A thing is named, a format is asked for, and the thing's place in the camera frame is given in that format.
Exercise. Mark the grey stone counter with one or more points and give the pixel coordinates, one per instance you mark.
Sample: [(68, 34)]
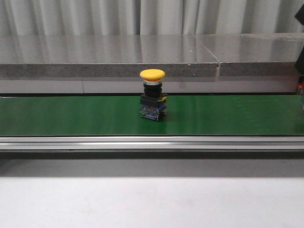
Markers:
[(109, 64)]

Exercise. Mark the white curtain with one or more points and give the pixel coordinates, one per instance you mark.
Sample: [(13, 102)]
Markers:
[(147, 17)]

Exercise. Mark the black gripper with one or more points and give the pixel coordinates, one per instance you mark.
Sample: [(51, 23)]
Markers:
[(299, 64)]

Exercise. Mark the aluminium conveyor frame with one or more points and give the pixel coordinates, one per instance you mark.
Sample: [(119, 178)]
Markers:
[(161, 143)]

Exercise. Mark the yellow push button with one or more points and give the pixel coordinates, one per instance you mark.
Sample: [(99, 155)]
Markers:
[(153, 101)]

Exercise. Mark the green conveyor belt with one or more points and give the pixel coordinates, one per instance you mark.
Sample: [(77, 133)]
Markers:
[(120, 115)]

